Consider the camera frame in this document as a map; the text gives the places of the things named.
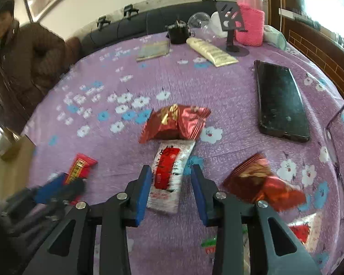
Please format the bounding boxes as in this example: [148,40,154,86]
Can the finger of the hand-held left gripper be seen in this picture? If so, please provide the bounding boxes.
[31,173,70,204]
[45,178,86,216]

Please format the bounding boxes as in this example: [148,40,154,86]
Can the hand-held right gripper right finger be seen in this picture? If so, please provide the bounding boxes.
[190,164,322,275]

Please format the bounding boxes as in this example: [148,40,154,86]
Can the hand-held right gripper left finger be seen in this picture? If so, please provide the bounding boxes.
[23,165,153,275]

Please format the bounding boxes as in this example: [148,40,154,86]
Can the white red-label snack packet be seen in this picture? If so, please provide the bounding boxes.
[146,139,196,215]
[286,211,323,253]

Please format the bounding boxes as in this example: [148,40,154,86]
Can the cardboard box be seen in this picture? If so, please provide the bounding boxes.
[0,134,36,207]

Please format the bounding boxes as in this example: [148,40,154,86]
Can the dark red foil snack packet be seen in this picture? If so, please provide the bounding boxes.
[222,153,307,213]
[139,104,211,144]

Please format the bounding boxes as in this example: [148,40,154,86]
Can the clear green candy packet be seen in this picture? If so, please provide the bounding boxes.
[200,226,250,264]

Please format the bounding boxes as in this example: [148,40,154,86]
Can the purple floral tablecloth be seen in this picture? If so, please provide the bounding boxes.
[20,27,344,275]

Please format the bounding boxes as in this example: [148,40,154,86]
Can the black smartphone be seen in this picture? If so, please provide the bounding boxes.
[253,60,311,143]

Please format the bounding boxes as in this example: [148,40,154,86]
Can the eyeglasses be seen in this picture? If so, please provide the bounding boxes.
[325,100,344,222]

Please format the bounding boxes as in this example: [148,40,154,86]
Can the brown sofa cushion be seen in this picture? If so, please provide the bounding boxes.
[64,37,82,64]

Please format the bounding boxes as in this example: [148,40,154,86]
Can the cream tube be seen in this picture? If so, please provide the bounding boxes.
[186,37,239,67]

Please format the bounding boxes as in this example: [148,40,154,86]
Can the grey-green booklet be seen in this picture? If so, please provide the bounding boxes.
[136,40,170,62]

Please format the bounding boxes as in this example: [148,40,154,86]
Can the black round container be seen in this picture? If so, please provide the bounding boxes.
[166,20,189,44]

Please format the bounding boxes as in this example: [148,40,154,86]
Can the dark sofa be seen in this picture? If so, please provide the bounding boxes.
[80,0,239,55]

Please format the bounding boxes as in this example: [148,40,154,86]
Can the clear glass bowl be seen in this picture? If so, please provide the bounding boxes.
[187,12,211,35]

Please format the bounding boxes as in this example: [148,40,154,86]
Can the black clamp device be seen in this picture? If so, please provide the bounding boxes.
[123,4,140,20]
[97,15,112,30]

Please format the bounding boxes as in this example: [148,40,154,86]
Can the bottle in pink knit sleeve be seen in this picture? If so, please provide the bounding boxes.
[235,0,266,47]

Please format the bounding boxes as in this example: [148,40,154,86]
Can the black phone stand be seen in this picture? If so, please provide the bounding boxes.
[215,1,250,57]

